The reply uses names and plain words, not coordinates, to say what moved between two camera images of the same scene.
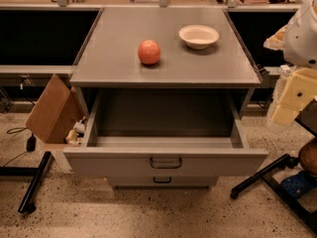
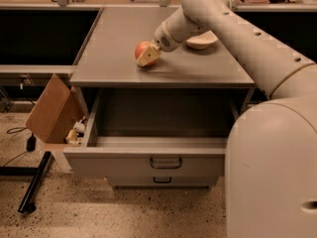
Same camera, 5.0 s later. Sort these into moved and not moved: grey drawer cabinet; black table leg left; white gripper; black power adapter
Moved: white gripper
Not moved: grey drawer cabinet; black power adapter; black table leg left
